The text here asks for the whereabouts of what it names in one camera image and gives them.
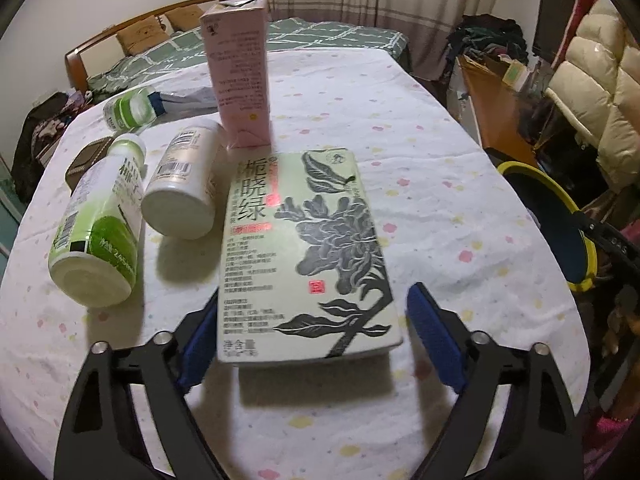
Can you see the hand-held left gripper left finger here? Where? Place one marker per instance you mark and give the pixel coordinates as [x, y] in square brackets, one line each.
[197, 355]

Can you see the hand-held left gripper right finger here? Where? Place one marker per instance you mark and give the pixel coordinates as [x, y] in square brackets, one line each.
[435, 340]

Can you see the yellow rim dark bin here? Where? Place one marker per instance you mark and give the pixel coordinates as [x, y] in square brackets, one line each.
[545, 220]

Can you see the green flower print carton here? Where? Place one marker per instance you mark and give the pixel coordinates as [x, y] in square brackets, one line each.
[310, 260]

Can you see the green label white bottle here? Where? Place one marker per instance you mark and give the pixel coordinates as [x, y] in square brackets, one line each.
[127, 110]
[95, 240]

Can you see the cream bottle barcode label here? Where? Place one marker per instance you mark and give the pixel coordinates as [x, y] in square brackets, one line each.
[180, 180]

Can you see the dark brown wrapper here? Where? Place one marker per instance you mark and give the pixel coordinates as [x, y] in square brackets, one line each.
[87, 160]

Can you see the pink drink carton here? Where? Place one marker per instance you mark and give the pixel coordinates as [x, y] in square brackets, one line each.
[240, 70]

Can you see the cream puffer jacket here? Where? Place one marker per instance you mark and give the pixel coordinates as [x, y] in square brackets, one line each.
[600, 85]

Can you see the wooden cabinet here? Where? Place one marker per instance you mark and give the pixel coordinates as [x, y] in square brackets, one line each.
[495, 110]

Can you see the pale green box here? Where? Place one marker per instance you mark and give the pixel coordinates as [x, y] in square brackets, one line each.
[515, 74]

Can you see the black television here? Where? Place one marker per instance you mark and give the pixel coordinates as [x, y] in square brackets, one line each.
[555, 25]

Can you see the clothes pile on cabinet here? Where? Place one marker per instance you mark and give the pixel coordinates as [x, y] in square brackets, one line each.
[490, 40]

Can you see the dark clothes pile on nightstand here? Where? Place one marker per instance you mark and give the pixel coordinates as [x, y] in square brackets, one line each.
[40, 135]

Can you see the green checked duvet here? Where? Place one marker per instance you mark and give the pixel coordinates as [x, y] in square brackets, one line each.
[325, 35]

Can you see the brown bear pillow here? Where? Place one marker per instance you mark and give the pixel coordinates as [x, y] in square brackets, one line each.
[140, 35]
[185, 17]

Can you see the wooden bed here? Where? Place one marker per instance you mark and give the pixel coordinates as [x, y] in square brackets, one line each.
[100, 42]

